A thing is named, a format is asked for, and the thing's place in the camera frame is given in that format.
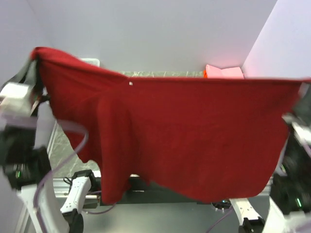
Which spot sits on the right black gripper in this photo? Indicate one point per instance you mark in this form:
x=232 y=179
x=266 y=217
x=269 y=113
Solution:
x=303 y=98

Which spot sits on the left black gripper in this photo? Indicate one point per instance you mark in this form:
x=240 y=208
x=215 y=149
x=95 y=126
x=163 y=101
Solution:
x=31 y=74

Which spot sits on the red t shirt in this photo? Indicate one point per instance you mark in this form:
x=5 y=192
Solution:
x=207 y=139

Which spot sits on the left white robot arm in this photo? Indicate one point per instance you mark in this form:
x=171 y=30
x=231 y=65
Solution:
x=26 y=165

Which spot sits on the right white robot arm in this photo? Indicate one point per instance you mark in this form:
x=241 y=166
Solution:
x=290 y=188

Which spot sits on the white plastic basket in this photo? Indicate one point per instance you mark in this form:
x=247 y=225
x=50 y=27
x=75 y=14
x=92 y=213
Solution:
x=91 y=61

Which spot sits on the pink folded t shirt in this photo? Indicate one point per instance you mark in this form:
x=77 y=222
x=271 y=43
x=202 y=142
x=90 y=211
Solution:
x=225 y=73

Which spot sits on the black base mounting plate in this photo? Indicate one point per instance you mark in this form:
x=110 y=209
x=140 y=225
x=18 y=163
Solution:
x=142 y=193

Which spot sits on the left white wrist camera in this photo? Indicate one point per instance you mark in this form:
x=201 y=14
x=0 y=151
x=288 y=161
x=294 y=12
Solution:
x=17 y=99

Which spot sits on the aluminium frame rail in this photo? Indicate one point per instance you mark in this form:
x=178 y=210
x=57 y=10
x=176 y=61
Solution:
x=58 y=206

